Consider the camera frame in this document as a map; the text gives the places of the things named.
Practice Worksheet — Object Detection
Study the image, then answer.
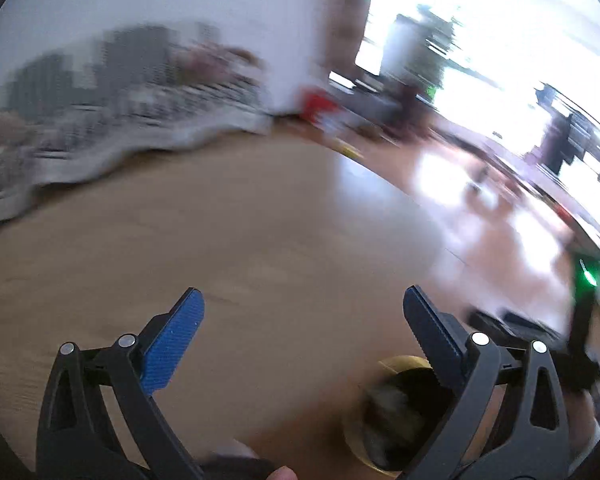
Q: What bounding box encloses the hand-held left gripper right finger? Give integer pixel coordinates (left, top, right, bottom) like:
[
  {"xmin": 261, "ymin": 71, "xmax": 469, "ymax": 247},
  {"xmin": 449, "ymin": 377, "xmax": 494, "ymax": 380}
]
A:
[{"xmin": 402, "ymin": 285, "xmax": 571, "ymax": 480}]

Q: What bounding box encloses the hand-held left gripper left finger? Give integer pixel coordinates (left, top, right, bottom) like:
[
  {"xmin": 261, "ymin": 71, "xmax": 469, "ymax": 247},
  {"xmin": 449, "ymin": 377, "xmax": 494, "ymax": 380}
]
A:
[{"xmin": 35, "ymin": 287, "xmax": 206, "ymax": 480}]

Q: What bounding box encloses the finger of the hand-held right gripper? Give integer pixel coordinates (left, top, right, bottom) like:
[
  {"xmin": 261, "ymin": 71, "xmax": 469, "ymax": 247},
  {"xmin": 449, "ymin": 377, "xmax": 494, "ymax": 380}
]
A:
[{"xmin": 469, "ymin": 310, "xmax": 571, "ymax": 343}]

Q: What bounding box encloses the gold-rimmed trash bin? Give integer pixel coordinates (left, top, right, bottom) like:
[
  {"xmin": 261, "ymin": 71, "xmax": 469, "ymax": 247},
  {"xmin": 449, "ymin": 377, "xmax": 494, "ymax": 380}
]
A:
[{"xmin": 341, "ymin": 355, "xmax": 486, "ymax": 476}]

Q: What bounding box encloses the person's left hand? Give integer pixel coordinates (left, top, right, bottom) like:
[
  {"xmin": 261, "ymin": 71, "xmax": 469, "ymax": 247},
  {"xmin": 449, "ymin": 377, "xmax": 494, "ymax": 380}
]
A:
[{"xmin": 260, "ymin": 465, "xmax": 299, "ymax": 480}]

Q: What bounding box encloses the patterned grey bed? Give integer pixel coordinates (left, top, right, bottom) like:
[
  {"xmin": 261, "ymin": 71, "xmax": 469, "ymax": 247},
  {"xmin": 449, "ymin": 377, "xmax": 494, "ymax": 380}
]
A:
[{"xmin": 0, "ymin": 22, "xmax": 273, "ymax": 231}]

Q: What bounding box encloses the red bag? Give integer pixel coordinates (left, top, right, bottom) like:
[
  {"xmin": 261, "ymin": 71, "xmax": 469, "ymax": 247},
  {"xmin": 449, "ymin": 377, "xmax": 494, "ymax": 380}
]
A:
[{"xmin": 300, "ymin": 87, "xmax": 342, "ymax": 126}]

